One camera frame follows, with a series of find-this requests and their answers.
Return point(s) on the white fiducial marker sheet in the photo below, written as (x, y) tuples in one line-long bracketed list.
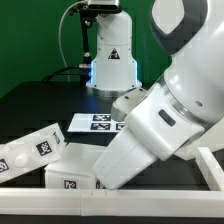
[(97, 123)]

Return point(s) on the white right rail barrier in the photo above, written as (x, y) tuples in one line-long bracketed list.
[(210, 169)]

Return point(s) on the white drawer with knob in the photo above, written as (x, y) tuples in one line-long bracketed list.
[(30, 152)]

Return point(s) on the white rail barrier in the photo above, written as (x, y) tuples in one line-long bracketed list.
[(147, 203), (210, 169)]

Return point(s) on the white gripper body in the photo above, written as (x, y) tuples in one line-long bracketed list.
[(154, 130)]

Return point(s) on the white front rail barrier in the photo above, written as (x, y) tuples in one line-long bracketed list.
[(147, 203)]

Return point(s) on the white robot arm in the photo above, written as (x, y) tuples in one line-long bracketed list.
[(183, 106)]

